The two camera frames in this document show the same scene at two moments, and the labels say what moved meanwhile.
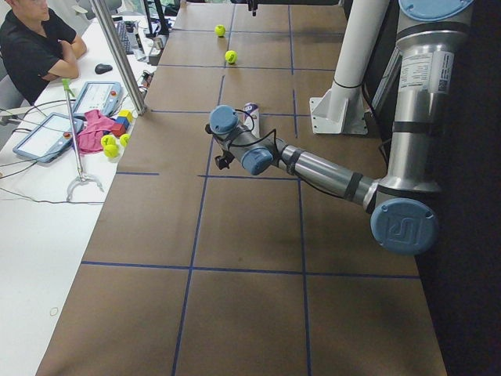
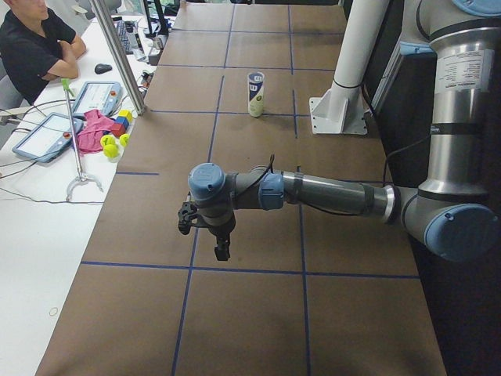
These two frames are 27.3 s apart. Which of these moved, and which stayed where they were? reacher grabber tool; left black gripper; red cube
Moved: left black gripper
Stayed: reacher grabber tool; red cube
